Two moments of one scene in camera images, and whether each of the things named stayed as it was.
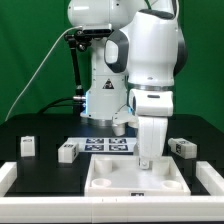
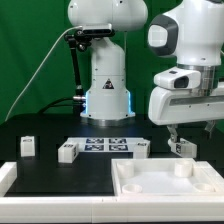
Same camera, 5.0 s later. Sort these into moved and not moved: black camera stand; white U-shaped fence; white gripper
Moved: white gripper
Not moved: black camera stand; white U-shaped fence
